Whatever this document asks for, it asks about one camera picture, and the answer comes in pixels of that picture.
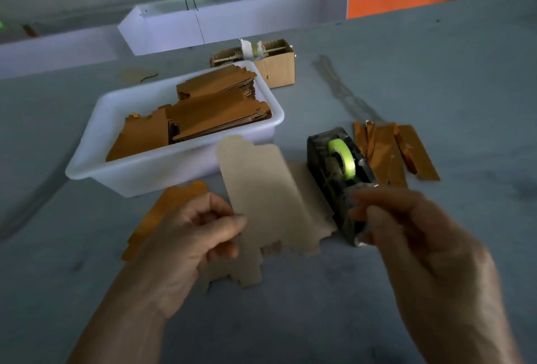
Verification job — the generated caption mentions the person's right hand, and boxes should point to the person's right hand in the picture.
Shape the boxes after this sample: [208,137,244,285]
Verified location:
[346,185,496,344]

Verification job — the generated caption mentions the person's left hand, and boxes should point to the person's left hand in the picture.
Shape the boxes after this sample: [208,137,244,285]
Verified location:
[138,192,248,319]

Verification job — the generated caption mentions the pile of beige blanks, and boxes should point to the pile of beige blanks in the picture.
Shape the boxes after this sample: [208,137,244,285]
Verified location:
[285,160,338,243]

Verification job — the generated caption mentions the gold cartons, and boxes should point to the gold cartons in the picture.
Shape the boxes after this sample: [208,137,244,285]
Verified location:
[106,64,272,163]

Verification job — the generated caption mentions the person's left forearm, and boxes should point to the person's left forearm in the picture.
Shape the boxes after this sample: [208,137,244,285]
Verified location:
[67,288,173,364]

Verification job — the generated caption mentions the person's right forearm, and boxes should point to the person's right forearm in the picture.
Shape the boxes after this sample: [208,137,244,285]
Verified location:
[407,318,525,364]

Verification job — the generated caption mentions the white plastic bin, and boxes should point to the white plastic bin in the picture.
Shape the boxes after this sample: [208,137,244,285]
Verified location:
[65,61,285,198]

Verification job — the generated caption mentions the green tape roll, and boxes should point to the green tape roll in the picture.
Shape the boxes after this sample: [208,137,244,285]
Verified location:
[327,138,357,181]

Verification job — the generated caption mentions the black tape dispenser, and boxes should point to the black tape dispenser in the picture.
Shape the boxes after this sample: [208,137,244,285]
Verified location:
[306,127,379,247]

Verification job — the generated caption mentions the small cardboard box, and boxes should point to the small cardboard box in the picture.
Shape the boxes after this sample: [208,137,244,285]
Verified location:
[210,38,297,89]

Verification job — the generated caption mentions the long white tray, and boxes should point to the long white tray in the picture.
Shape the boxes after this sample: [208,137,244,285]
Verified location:
[0,25,127,80]
[117,0,350,57]

